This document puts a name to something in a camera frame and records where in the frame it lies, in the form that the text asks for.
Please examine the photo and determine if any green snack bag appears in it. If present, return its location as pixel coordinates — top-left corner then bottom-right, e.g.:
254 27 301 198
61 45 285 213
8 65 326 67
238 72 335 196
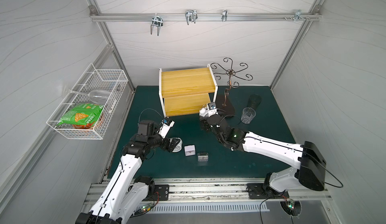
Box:
56 103 104 126

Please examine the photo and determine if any clear drinking glass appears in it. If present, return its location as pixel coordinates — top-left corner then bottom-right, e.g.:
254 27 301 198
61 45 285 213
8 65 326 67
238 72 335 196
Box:
241 107 256 124

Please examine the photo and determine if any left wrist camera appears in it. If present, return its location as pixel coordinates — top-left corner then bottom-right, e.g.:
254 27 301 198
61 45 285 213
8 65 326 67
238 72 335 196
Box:
158 117 175 139

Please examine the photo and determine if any clear wine glass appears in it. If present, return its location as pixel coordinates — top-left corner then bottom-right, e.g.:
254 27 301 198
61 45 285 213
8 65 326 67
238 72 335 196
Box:
63 88 111 105

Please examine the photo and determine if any black round floor device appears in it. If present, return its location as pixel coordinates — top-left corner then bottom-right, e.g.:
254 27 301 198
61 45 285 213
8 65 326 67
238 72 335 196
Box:
280 200 302 217

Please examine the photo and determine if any white wire basket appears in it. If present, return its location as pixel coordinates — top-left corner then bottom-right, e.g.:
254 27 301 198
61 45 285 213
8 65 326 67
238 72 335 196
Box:
46 64 128 140

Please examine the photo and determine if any metal bracket hook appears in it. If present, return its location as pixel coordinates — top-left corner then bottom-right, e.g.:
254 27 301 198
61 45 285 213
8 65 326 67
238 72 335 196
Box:
283 10 311 22

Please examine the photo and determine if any dark tinted glass cup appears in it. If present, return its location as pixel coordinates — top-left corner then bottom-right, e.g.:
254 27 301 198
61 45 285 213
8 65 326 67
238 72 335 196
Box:
247 94 262 110

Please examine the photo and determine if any dark cup holder stand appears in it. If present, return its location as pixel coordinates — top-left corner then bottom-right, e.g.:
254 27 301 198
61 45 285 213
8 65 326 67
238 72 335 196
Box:
210 58 253 116

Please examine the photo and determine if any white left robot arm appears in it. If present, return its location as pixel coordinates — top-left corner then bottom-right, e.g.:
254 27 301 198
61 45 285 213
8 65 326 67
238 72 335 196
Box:
75 117 179 224

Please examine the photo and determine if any wooden two-tier white-frame shelf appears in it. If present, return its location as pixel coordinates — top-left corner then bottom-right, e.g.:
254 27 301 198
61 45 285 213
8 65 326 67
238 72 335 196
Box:
158 65 218 117

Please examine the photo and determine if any white twin-bell alarm clock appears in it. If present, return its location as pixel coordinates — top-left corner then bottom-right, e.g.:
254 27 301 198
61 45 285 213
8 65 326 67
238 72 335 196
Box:
199 105 209 118

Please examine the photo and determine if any aluminium wall rail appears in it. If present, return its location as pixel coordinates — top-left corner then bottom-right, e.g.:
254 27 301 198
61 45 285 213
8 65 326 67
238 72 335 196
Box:
90 12 322 23

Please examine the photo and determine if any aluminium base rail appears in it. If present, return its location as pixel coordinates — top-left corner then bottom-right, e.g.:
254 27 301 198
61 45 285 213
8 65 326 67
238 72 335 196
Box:
81 177 332 214

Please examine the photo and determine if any white square alarm clock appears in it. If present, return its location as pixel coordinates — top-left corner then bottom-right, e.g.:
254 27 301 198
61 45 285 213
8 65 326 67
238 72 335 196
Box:
184 145 196 157

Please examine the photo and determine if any metal double hook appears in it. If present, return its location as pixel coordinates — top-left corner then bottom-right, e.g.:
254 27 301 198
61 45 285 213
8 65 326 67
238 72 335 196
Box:
150 15 163 36
185 9 198 25

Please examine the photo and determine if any metal single hook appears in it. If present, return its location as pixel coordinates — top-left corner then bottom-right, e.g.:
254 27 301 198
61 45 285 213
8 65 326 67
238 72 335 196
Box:
221 9 228 22

